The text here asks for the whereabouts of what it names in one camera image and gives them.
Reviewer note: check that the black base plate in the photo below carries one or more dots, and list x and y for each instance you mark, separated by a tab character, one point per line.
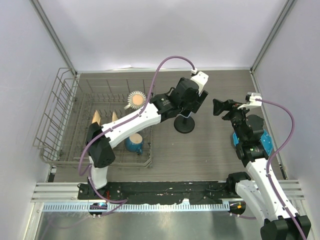
159	192

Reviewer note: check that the right beige plate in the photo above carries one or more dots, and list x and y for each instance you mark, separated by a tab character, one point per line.
114	116

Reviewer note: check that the beige plate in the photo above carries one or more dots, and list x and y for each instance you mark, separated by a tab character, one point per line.
114	116
96	118

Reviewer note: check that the white ribbed cup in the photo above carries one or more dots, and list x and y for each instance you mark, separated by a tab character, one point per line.
135	100

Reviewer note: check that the white slotted cable duct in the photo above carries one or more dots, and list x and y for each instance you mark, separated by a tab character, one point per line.
93	207

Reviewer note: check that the left beige plate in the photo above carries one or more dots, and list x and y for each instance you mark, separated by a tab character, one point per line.
96	118

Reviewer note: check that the grey wire dish rack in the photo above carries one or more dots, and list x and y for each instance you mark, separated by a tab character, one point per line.
72	102

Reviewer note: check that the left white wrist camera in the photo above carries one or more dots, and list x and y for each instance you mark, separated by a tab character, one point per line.
198	81

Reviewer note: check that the blue mug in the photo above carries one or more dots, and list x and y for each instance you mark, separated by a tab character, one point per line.
134	143

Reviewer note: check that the blue polka dot plate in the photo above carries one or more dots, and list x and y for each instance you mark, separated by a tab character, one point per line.
265	139

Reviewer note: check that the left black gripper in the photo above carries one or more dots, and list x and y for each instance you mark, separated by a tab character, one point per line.
197	100

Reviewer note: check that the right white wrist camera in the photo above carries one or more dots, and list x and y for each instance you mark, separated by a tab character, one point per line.
252	100

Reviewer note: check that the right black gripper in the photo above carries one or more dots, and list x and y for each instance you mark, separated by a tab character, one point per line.
228	105

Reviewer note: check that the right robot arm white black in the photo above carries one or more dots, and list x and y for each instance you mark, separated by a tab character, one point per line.
258	186

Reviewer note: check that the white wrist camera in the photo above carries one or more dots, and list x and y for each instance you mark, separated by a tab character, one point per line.
198	81
252	100

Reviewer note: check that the phone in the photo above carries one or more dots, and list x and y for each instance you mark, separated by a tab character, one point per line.
186	114

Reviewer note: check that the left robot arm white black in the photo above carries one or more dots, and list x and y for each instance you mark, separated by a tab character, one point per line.
178	104

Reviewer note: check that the black phone stand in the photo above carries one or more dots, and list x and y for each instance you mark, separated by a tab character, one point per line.
184	124

